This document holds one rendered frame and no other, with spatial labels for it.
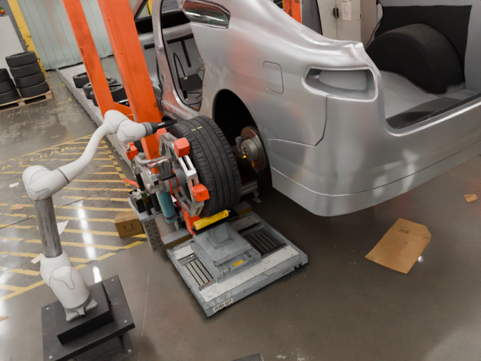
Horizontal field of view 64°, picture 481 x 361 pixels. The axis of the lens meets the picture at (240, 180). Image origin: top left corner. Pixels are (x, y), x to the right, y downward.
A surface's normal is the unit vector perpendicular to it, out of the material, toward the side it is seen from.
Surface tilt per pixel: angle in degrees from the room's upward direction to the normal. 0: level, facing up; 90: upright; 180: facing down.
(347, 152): 90
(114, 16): 90
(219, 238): 90
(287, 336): 0
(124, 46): 90
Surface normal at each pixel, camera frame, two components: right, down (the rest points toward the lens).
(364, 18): 0.45, 0.37
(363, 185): 0.19, 0.67
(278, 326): -0.16, -0.87
